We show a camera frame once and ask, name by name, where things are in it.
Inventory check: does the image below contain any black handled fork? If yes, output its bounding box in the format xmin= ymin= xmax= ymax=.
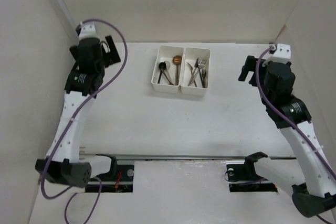
xmin=201 ymin=68 xmax=206 ymax=88

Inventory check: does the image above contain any black plastic ladle spoon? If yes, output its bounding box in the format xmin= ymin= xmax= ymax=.
xmin=158 ymin=62 xmax=170 ymax=84

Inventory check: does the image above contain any brown wooden spoon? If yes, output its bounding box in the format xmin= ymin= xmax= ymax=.
xmin=160 ymin=69 xmax=174 ymax=86

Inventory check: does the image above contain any silver metal fork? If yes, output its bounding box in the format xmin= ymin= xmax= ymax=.
xmin=196 ymin=59 xmax=206 ymax=83

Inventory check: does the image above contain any beige plastic spoon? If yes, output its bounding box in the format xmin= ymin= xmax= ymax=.
xmin=165 ymin=61 xmax=171 ymax=71

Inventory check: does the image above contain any copper metal spoon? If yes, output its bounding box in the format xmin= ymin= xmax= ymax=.
xmin=173 ymin=55 xmax=182 ymax=86

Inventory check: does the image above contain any copper metal fork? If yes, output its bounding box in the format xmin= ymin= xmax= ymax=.
xmin=186 ymin=62 xmax=197 ymax=87

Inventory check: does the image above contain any dark wooden fork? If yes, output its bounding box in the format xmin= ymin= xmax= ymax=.
xmin=203 ymin=74 xmax=208 ymax=88

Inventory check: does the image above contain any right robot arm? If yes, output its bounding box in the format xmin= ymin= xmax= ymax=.
xmin=235 ymin=56 xmax=335 ymax=218

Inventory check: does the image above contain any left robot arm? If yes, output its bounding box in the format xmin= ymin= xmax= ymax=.
xmin=35 ymin=35 xmax=121 ymax=188

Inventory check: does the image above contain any left white plastic container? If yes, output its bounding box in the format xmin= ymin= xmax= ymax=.
xmin=151 ymin=45 xmax=184 ymax=94

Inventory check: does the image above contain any white plastic container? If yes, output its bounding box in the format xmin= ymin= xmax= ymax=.
xmin=180 ymin=47 xmax=211 ymax=97
xmin=151 ymin=45 xmax=184 ymax=94

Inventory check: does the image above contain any right white plastic container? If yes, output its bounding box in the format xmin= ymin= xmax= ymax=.
xmin=180 ymin=47 xmax=211 ymax=97

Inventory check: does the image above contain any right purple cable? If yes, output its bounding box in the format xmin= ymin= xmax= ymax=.
xmin=256 ymin=47 xmax=336 ymax=224

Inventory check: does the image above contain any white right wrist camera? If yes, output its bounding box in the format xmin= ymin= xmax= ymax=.
xmin=262 ymin=44 xmax=291 ymax=66

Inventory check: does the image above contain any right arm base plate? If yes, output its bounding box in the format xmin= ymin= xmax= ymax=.
xmin=224 ymin=161 xmax=278 ymax=193

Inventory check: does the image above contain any aluminium front rail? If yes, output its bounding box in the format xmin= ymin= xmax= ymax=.
xmin=78 ymin=153 xmax=297 ymax=162

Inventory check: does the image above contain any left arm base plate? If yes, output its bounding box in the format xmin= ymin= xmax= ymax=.
xmin=98 ymin=162 xmax=134 ymax=193

